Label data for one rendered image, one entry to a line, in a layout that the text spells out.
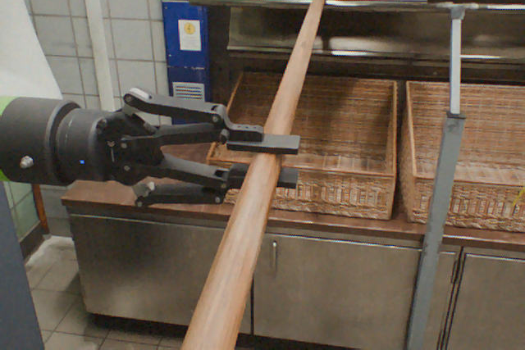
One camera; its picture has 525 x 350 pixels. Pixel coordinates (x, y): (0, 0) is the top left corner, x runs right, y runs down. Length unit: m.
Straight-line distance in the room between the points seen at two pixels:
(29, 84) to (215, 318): 0.47
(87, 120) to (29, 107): 0.06
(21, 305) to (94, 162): 0.91
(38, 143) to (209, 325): 0.30
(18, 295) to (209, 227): 0.56
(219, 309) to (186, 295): 1.49
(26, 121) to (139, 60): 1.52
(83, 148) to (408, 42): 1.48
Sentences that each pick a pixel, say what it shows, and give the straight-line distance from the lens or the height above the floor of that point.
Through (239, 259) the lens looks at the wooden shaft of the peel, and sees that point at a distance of 0.37.
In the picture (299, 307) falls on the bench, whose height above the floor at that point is 0.25.
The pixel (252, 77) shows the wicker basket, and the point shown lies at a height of 0.84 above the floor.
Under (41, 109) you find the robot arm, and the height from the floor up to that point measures 1.24.
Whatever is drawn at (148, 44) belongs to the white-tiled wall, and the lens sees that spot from 2.04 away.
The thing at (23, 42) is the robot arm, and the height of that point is 1.27.
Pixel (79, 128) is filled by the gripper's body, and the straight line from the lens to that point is 0.55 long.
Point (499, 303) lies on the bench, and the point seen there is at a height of 0.36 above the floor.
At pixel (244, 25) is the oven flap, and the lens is 1.92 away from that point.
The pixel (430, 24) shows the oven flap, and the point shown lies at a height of 1.04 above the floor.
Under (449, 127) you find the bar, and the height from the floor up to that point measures 0.93.
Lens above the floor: 1.43
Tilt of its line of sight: 27 degrees down
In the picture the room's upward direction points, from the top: straight up
